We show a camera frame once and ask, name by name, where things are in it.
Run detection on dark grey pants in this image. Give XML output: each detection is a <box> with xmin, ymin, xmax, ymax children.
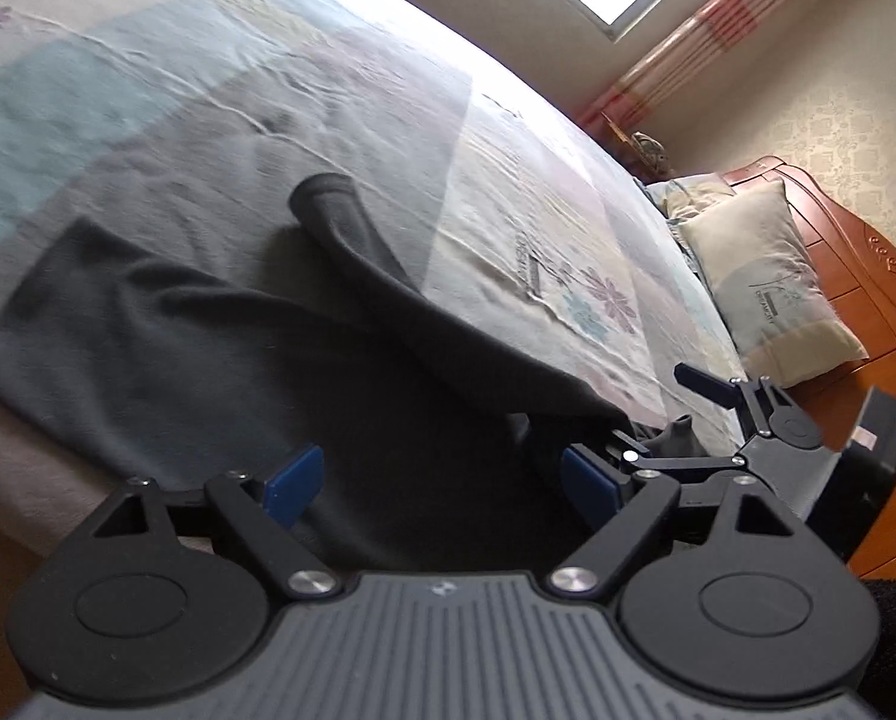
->
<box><xmin>0</xmin><ymin>172</ymin><xmax>693</xmax><ymax>575</ymax></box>

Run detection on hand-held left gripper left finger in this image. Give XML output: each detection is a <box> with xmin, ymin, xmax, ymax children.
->
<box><xmin>92</xmin><ymin>444</ymin><xmax>342</xmax><ymax>605</ymax></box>

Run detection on wooden nightstand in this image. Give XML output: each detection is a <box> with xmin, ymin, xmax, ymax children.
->
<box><xmin>602</xmin><ymin>112</ymin><xmax>644</xmax><ymax>166</ymax></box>

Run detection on wooden carved headboard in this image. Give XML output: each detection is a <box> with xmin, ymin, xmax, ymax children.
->
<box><xmin>721</xmin><ymin>156</ymin><xmax>896</xmax><ymax>578</ymax></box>

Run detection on pink striped curtain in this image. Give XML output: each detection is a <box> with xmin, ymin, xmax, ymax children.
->
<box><xmin>575</xmin><ymin>0</ymin><xmax>835</xmax><ymax>136</ymax></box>

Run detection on bed with patchwork floral sheet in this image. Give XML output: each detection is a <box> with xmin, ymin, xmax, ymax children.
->
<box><xmin>0</xmin><ymin>0</ymin><xmax>756</xmax><ymax>541</ymax></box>

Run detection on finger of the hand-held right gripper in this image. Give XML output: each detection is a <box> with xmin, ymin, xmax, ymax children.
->
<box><xmin>605</xmin><ymin>427</ymin><xmax>750</xmax><ymax>479</ymax></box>
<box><xmin>674</xmin><ymin>362</ymin><xmax>794</xmax><ymax>440</ymax></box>

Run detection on patterned cloth bundle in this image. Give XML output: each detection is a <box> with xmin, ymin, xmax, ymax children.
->
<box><xmin>628</xmin><ymin>131</ymin><xmax>674</xmax><ymax>173</ymax></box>

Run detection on small pale pillow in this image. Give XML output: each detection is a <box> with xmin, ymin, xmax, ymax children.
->
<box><xmin>647</xmin><ymin>172</ymin><xmax>741</xmax><ymax>241</ymax></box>

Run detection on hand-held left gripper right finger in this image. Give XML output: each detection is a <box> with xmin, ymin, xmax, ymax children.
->
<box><xmin>545</xmin><ymin>444</ymin><xmax>805</xmax><ymax>605</ymax></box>

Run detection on large pale printed pillow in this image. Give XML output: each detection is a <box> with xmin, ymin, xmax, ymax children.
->
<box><xmin>676</xmin><ymin>180</ymin><xmax>869</xmax><ymax>387</ymax></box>

